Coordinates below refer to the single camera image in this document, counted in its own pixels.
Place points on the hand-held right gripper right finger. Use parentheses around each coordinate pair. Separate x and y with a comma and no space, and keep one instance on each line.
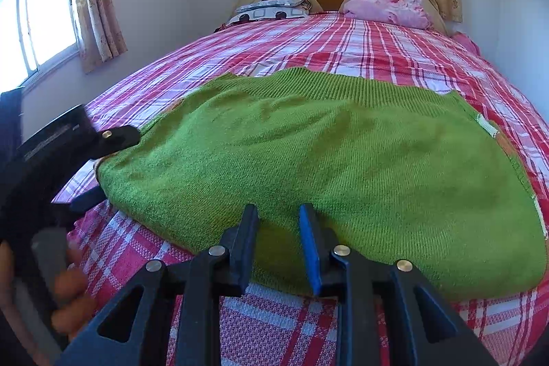
(311,250)

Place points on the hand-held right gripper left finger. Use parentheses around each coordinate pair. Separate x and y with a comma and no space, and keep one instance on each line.
(246,246)

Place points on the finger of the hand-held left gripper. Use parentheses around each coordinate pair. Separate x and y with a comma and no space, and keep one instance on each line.
(116,136)
(81,205)

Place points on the green orange striped knit sweater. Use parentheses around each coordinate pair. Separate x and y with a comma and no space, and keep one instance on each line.
(321,177)

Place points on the person's left hand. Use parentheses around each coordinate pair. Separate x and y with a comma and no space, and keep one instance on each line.
(70,284)

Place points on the white framed window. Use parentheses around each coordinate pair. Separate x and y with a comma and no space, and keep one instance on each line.
(47,14)

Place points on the dark cloth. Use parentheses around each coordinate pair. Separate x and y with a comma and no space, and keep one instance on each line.
(222,28)

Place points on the white black patterned pillow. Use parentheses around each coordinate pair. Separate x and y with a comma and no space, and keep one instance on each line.
(266,10)

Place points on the red plaid bed sheet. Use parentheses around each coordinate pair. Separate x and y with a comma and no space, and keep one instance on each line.
(364,44)

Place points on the pink pillow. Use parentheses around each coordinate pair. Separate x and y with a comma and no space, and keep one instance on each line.
(386,10)

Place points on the pink cloth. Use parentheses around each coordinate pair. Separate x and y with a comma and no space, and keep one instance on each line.
(465,42)

